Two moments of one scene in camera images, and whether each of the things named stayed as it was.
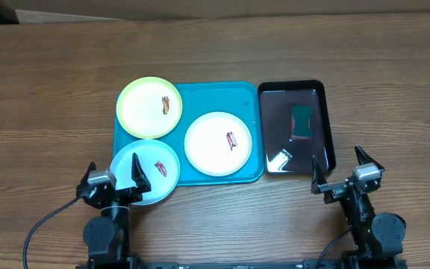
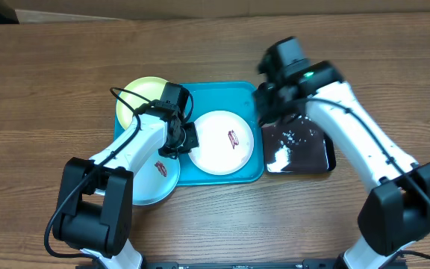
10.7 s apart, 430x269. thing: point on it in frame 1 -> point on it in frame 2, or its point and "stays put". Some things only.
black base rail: [328, 264] stays put
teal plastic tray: [243, 99] stays put
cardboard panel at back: [36, 11] stays put
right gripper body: [336, 191] -> [278, 104]
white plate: [218, 143] stays put
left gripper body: [125, 196] -> [187, 140]
